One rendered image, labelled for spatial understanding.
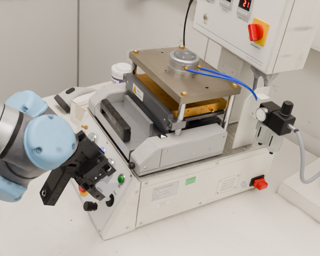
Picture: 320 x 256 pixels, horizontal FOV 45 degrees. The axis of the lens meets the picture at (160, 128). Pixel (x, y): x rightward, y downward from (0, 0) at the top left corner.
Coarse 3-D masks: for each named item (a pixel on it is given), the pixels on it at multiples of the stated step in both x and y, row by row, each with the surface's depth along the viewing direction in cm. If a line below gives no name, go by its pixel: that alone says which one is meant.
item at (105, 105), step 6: (102, 102) 101; (108, 102) 101; (102, 108) 102; (108, 108) 99; (114, 108) 99; (108, 114) 99; (114, 114) 96; (114, 120) 96; (120, 120) 94; (120, 126) 93; (126, 126) 92; (126, 132) 92; (126, 138) 94
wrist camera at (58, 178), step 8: (56, 168) 83; (64, 168) 81; (72, 168) 81; (48, 176) 85; (56, 176) 82; (64, 176) 81; (48, 184) 84; (56, 184) 82; (64, 184) 82; (40, 192) 85; (48, 192) 83; (56, 192) 83; (48, 200) 83; (56, 200) 84
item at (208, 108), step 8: (144, 80) 104; (152, 80) 105; (152, 88) 101; (160, 88) 102; (160, 96) 98; (168, 96) 99; (168, 104) 95; (176, 104) 96; (192, 104) 96; (200, 104) 97; (208, 104) 98; (216, 104) 99; (224, 104) 100; (176, 112) 93; (184, 112) 95; (192, 112) 96; (200, 112) 98; (208, 112) 100; (216, 112) 101; (224, 112) 102
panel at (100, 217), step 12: (84, 120) 112; (84, 132) 111; (96, 132) 106; (108, 144) 101; (108, 156) 100; (120, 168) 95; (72, 180) 111; (120, 192) 93; (96, 216) 99; (108, 216) 95
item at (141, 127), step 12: (96, 108) 106; (120, 108) 107; (132, 108) 102; (108, 120) 101; (132, 120) 102; (144, 120) 97; (108, 132) 101; (120, 132) 97; (132, 132) 98; (144, 132) 98; (156, 132) 99; (120, 144) 95; (132, 144) 93
